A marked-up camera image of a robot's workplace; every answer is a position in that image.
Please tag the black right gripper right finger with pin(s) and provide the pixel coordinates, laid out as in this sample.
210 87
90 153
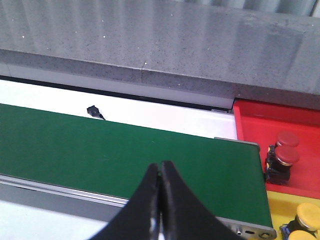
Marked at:
184 217

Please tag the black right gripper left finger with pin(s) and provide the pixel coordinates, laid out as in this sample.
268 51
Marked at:
139 219

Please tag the red mushroom push button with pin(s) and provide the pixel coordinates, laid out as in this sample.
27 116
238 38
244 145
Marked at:
278 163

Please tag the yellow mushroom push button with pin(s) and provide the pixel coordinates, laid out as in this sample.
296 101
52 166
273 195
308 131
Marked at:
307 219
301 235

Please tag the green conveyor belt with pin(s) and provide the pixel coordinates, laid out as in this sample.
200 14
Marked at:
111 158

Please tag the yellow plastic tray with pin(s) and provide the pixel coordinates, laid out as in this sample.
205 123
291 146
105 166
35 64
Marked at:
283 208

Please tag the red plastic tray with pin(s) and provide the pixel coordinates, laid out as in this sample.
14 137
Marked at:
260 123

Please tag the grey speckled stone counter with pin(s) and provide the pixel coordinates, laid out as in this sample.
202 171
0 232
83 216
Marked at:
164 49

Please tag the white pleated curtain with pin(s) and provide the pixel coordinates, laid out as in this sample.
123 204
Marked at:
309 8

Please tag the aluminium conveyor frame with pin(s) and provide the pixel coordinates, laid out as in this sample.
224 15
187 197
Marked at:
105 207

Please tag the black cable connector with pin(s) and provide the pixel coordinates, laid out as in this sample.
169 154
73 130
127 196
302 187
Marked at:
94 112

